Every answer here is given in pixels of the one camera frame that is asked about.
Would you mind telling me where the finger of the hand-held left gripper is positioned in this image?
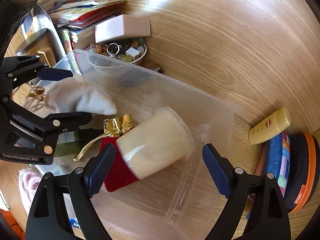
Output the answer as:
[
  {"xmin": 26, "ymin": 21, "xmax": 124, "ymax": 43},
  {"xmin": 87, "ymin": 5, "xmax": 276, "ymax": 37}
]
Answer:
[
  {"xmin": 2, "ymin": 97, "xmax": 93, "ymax": 155},
  {"xmin": 0, "ymin": 54, "xmax": 74, "ymax": 83}
]

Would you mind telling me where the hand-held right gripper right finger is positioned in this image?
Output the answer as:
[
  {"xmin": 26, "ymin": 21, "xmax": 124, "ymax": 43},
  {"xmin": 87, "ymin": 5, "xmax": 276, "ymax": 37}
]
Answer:
[{"xmin": 202, "ymin": 143, "xmax": 292, "ymax": 240}]

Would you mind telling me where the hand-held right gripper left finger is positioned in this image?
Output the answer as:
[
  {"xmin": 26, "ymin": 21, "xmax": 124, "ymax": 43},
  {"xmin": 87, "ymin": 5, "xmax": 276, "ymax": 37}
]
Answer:
[{"xmin": 25, "ymin": 142, "xmax": 117, "ymax": 240}]

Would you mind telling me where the white cloth pouch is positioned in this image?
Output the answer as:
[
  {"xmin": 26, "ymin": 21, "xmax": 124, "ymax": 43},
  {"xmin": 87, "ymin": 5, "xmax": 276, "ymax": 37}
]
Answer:
[{"xmin": 46, "ymin": 79, "xmax": 118, "ymax": 115}]

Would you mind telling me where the clear plastic storage box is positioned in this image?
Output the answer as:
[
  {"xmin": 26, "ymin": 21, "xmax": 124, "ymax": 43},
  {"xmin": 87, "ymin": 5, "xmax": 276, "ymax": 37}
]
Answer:
[{"xmin": 32, "ymin": 49, "xmax": 235, "ymax": 240}]

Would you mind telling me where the red velvet pouch gold trim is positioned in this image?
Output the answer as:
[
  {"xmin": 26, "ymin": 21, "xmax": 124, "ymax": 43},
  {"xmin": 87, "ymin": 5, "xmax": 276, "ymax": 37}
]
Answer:
[{"xmin": 74, "ymin": 114, "xmax": 140, "ymax": 193}]

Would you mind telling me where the brown lidded mug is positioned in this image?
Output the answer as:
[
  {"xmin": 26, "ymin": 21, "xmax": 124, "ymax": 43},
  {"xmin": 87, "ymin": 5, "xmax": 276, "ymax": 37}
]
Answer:
[{"xmin": 15, "ymin": 29, "xmax": 57, "ymax": 67}]

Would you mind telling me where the green packet white label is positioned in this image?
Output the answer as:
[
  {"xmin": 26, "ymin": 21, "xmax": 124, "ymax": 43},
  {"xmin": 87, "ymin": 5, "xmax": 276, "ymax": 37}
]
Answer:
[{"xmin": 54, "ymin": 129, "xmax": 103, "ymax": 158}]

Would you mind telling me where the clear plastic cup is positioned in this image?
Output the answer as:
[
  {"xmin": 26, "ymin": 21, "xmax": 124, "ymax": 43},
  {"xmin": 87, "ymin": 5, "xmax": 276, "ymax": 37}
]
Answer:
[{"xmin": 86, "ymin": 55, "xmax": 140, "ymax": 80}]

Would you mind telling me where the pink flat case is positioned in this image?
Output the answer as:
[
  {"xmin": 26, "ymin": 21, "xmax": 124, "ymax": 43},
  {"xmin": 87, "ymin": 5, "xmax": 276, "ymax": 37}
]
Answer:
[{"xmin": 254, "ymin": 146, "xmax": 267, "ymax": 175}]

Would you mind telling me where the blue white wrapper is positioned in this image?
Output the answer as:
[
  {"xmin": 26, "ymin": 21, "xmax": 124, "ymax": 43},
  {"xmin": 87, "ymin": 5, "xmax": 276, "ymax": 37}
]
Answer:
[{"xmin": 69, "ymin": 215, "xmax": 83, "ymax": 231}]

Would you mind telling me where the cream cylinder roll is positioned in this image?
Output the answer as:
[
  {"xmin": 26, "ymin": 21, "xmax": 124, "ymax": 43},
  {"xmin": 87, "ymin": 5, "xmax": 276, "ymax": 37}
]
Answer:
[{"xmin": 116, "ymin": 107, "xmax": 195, "ymax": 180}]

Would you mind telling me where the blue patchwork pencil case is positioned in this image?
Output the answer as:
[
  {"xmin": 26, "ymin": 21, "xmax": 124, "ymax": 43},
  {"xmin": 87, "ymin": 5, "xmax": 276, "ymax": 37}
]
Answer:
[{"xmin": 260, "ymin": 132, "xmax": 292, "ymax": 198}]

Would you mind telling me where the yellow lotion tube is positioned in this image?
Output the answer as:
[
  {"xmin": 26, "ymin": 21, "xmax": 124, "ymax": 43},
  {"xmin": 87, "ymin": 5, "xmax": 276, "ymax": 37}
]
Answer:
[{"xmin": 248, "ymin": 107, "xmax": 291, "ymax": 145}]

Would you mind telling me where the stack of books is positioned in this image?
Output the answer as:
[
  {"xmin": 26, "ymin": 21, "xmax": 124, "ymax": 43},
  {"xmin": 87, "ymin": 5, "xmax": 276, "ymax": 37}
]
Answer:
[{"xmin": 41, "ymin": 0, "xmax": 128, "ymax": 43}]

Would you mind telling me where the bowl of colourful stones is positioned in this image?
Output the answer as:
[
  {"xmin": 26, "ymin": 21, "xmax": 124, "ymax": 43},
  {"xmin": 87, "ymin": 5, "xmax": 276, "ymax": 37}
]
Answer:
[{"xmin": 84, "ymin": 37, "xmax": 148, "ymax": 67}]

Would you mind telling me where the pink knitted item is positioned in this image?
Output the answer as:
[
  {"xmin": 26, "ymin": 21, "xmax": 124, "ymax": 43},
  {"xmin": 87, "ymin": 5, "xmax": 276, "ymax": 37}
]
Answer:
[{"xmin": 19, "ymin": 169, "xmax": 40, "ymax": 214}]

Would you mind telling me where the white cardboard box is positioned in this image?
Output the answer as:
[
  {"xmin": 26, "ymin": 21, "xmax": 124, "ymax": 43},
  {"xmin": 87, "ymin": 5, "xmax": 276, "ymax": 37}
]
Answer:
[{"xmin": 94, "ymin": 14, "xmax": 152, "ymax": 43}]

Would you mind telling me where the black orange zip case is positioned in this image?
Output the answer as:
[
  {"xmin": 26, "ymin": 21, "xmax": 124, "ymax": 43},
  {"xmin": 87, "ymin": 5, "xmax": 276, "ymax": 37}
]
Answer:
[{"xmin": 284, "ymin": 132, "xmax": 320, "ymax": 214}]

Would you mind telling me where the orange clothing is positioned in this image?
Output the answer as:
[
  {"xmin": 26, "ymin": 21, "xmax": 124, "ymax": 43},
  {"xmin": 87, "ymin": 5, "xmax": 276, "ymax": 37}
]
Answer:
[{"xmin": 0, "ymin": 209, "xmax": 25, "ymax": 240}]

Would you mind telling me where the amber bead bracelet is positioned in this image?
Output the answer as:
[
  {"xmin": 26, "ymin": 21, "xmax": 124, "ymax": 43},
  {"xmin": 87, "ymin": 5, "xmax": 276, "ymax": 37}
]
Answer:
[{"xmin": 27, "ymin": 85, "xmax": 47, "ymax": 100}]

